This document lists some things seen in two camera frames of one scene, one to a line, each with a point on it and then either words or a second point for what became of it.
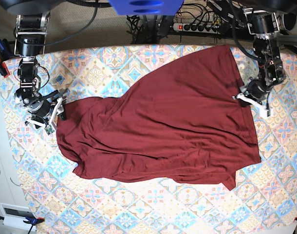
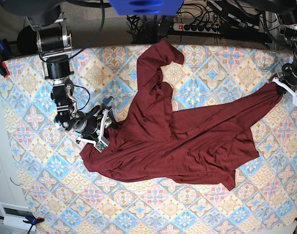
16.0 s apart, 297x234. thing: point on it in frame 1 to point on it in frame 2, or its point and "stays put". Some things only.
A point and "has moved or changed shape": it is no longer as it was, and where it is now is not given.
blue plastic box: x=147 y=7 stays put
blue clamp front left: x=32 y=221 stays put
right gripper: x=257 y=91 to x=290 y=79
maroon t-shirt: x=186 y=121 has moved or changed shape
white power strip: x=183 y=27 stays put
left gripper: x=45 y=109 to x=96 y=132
